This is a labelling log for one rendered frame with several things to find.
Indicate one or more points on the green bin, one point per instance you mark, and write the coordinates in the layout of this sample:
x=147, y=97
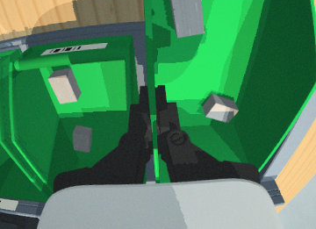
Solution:
x=42, y=128
x=259, y=53
x=13, y=182

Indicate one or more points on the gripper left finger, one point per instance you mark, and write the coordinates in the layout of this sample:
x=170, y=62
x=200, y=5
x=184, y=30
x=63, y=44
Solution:
x=121, y=165

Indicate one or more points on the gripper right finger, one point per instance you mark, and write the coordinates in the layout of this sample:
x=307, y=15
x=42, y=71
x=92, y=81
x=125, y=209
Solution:
x=185, y=160

